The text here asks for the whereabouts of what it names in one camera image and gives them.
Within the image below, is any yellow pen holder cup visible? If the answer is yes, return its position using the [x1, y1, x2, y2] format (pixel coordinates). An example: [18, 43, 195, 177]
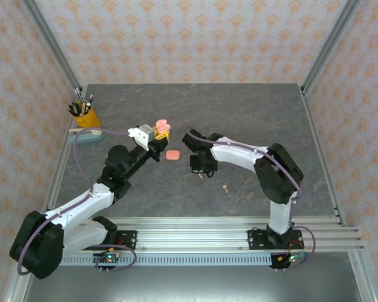
[69, 100, 101, 129]

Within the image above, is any teal and beige stapler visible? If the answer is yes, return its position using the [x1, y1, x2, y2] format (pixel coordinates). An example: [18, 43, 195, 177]
[68, 127, 105, 145]

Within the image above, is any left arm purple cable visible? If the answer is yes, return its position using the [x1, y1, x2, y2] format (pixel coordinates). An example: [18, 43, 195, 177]
[16, 127, 138, 276]

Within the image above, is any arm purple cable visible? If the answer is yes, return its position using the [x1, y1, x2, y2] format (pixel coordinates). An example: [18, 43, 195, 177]
[185, 126, 318, 271]
[16, 127, 138, 276]

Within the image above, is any aluminium frame post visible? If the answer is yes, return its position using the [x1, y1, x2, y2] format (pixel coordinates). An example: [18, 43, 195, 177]
[20, 0, 86, 95]
[301, 0, 365, 95]

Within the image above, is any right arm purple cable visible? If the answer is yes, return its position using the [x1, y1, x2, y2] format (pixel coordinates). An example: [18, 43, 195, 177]
[185, 126, 318, 271]

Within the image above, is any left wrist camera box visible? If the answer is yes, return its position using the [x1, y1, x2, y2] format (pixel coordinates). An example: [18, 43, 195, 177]
[127, 124, 155, 150]

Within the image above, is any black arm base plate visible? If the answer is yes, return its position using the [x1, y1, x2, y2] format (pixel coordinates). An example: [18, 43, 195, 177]
[80, 230, 139, 251]
[247, 229, 304, 251]

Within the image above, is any pink round charging case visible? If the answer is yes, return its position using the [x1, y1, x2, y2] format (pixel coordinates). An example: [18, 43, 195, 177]
[154, 118, 172, 133]

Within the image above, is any aluminium mounting rail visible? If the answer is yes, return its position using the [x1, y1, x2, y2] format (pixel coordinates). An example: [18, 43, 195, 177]
[20, 216, 366, 252]

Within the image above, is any grey metal panel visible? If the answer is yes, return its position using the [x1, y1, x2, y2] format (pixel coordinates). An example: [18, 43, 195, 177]
[17, 264, 371, 302]

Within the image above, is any slotted grey cable duct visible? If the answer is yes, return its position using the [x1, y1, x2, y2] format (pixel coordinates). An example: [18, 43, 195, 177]
[33, 255, 273, 267]

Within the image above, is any small circuit board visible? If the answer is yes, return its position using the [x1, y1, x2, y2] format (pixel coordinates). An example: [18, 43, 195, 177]
[270, 251, 306, 271]
[93, 251, 123, 274]

